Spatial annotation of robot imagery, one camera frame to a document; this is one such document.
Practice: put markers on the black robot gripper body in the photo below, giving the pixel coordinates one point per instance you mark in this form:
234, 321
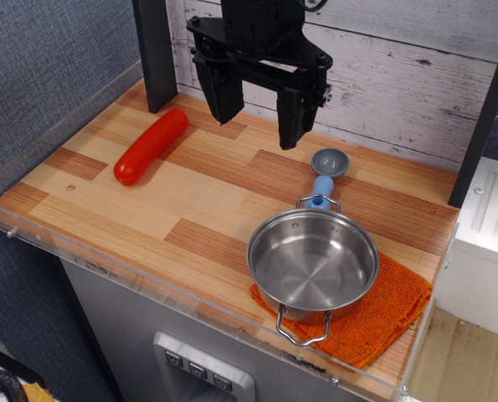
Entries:
262, 42

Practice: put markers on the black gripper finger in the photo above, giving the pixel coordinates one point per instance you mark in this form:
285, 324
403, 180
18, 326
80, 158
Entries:
296, 114
222, 90

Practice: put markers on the stainless steel pot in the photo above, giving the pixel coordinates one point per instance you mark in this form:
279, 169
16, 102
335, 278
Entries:
312, 265

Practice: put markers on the blue grey ice cream scoop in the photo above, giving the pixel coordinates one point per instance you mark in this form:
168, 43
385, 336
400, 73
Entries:
329, 164

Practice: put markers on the red plastic sausage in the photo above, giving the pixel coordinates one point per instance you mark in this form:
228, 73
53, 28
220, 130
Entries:
149, 145

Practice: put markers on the orange knitted cloth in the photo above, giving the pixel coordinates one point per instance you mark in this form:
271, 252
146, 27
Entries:
396, 299

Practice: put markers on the white toy sink unit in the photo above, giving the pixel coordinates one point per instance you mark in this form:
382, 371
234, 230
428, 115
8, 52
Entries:
467, 284

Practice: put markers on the grey toy fridge cabinet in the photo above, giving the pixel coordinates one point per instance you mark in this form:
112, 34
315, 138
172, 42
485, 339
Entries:
148, 335

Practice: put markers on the silver dispenser button panel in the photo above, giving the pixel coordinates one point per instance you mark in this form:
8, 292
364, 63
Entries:
190, 374

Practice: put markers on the black left post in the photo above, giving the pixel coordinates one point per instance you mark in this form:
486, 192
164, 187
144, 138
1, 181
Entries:
155, 45

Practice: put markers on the black post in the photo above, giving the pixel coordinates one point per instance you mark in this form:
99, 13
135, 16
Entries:
477, 144
155, 45

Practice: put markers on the black right post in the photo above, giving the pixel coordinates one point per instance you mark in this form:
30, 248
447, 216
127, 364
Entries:
477, 144

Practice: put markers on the clear acrylic guard rail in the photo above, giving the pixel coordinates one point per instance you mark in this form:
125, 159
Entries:
148, 272

